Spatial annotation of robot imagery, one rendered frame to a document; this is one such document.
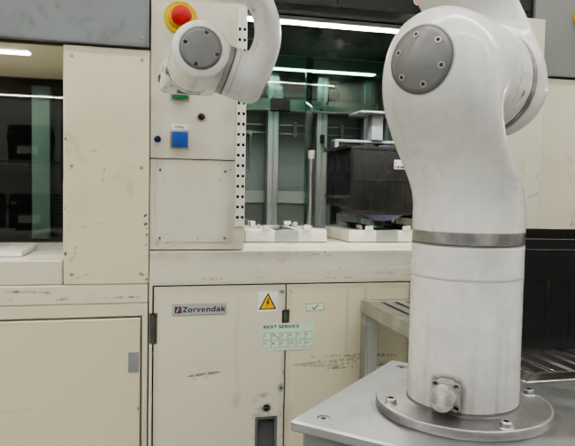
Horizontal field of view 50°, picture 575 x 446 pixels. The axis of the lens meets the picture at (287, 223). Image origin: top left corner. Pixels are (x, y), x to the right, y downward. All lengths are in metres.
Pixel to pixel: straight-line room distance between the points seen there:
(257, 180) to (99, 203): 1.03
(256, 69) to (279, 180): 1.33
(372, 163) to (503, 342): 1.00
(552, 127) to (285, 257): 0.73
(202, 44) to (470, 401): 0.59
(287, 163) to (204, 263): 1.02
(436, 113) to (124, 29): 0.85
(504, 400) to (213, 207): 0.80
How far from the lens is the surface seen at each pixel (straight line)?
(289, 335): 1.38
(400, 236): 1.65
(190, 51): 0.92
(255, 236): 1.53
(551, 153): 1.63
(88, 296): 1.32
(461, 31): 0.61
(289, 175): 2.27
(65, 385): 1.37
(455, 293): 0.65
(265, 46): 0.95
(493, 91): 0.61
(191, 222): 1.31
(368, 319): 1.37
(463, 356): 0.67
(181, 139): 1.30
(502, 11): 0.76
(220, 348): 1.36
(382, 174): 1.62
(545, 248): 1.03
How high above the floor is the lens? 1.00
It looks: 3 degrees down
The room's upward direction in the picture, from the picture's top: 1 degrees clockwise
